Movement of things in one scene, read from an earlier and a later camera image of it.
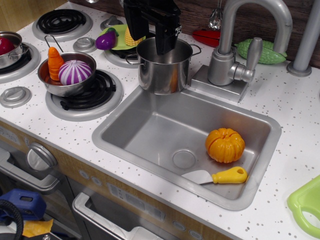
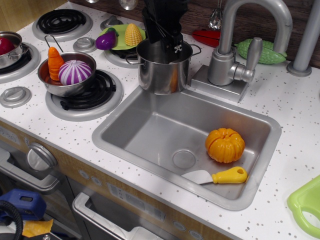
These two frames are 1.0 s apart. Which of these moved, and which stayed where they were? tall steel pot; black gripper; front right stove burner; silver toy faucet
Moved: black gripper
Stayed: front right stove burner; tall steel pot; silver toy faucet
